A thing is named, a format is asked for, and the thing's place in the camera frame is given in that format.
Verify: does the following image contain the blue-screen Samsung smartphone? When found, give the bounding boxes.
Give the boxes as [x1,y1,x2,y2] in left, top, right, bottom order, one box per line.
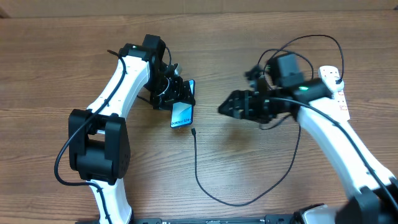
[170,89,194,128]

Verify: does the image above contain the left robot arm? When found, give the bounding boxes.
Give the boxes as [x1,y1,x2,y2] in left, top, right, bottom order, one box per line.
[63,34,195,223]

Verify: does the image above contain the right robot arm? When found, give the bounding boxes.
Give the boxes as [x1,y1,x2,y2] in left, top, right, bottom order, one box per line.
[218,54,397,223]

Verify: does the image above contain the white charger plug adapter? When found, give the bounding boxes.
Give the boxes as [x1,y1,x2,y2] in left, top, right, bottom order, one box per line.
[322,77,345,93]

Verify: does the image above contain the white power strip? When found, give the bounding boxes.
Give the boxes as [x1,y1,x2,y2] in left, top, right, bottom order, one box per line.
[318,65,350,121]

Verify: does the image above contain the black USB charging cable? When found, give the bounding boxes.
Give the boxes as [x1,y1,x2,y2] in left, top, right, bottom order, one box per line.
[191,34,345,207]

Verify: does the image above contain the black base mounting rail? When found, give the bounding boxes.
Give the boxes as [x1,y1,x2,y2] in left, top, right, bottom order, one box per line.
[74,213,299,224]

